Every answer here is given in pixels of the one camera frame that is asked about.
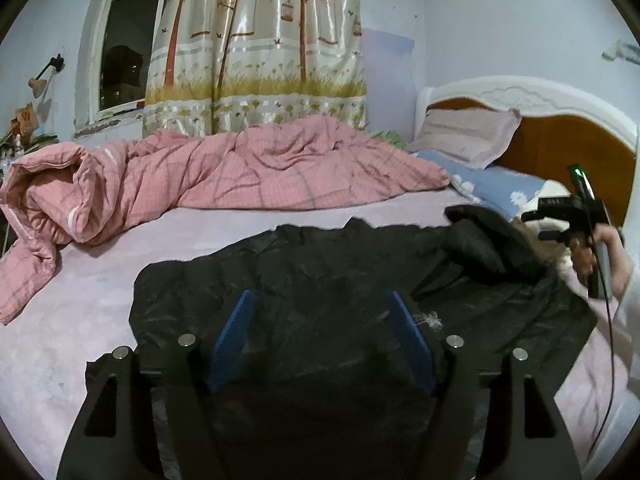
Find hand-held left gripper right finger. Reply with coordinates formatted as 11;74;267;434
390;290;583;480

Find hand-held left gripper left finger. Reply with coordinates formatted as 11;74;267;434
56;290;261;480

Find black puffer jacket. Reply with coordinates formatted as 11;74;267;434
85;205;601;480

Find cream folded clothes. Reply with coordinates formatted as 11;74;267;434
512;180;576;271

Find person's right hand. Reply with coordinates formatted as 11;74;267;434
570;225;626;281

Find blue floral pillow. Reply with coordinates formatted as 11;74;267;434
415;149;551;221

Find pink pillow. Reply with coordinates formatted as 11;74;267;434
407;108;523;170

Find white and wooden headboard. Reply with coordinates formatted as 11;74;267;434
415;76;640;231

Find pink checked quilt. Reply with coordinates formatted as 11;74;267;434
0;114;451;326

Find tree print curtain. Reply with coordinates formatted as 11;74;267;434
142;0;368;138

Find white framed window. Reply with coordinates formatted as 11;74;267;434
90;0;183;121

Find pale lavender wall panel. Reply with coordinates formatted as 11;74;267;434
361;27;416;141

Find wall lamp with pink shade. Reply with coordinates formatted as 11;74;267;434
27;53;65;98

